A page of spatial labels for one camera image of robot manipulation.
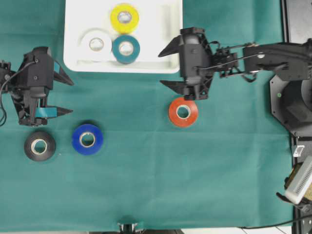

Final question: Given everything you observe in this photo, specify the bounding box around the teal tape roll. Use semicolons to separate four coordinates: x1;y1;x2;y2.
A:
112;35;140;64

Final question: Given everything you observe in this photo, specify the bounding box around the red tape roll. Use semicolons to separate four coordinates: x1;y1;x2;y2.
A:
168;97;198;128

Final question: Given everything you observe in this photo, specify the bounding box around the black tape roll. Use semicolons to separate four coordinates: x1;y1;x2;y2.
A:
24;131;56;161

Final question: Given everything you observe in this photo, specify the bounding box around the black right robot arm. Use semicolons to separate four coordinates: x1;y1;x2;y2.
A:
158;27;312;100

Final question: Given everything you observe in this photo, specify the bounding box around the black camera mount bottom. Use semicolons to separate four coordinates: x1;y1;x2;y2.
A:
118;223;141;234

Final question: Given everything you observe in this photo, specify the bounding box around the small white label tag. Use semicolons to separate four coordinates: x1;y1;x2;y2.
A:
293;145;305;157

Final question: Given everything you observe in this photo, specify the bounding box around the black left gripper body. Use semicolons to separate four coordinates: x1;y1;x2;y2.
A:
0;46;54;126

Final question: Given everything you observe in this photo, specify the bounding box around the black cable bottom right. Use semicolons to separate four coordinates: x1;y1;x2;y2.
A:
240;214;312;230

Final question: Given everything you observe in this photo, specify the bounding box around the blue tape roll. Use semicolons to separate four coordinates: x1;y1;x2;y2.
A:
72;124;104;156

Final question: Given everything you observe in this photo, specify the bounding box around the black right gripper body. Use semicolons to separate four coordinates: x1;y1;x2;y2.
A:
179;27;238;100

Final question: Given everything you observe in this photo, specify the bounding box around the white tape roll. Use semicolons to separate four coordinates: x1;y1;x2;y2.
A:
79;28;112;62

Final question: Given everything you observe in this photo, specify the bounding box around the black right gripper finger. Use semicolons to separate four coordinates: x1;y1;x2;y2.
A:
158;35;181;58
160;80;189;96

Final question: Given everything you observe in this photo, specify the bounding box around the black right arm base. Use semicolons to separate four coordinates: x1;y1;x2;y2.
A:
270;75;312;137

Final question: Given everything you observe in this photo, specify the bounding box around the yellow tape roll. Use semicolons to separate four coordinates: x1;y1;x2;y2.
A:
110;3;139;34

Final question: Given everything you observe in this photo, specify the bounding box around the white plastic case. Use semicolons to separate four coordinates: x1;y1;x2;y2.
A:
63;0;183;74

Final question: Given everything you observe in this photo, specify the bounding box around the green table cloth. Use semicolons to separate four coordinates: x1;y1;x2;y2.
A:
0;0;294;233

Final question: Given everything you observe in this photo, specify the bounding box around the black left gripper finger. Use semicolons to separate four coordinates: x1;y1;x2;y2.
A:
35;106;74;119
54;61;74;86

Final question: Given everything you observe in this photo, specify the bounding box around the white perforated box device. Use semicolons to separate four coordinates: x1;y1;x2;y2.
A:
285;156;312;205

